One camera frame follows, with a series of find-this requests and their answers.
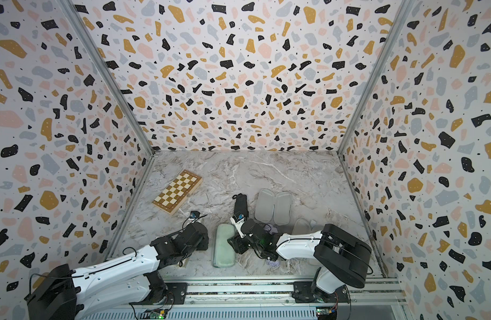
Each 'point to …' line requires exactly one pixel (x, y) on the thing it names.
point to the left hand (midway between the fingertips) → (210, 235)
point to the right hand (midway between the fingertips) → (232, 239)
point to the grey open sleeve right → (302, 226)
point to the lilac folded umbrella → (272, 230)
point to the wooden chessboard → (178, 193)
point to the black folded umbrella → (241, 205)
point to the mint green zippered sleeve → (223, 253)
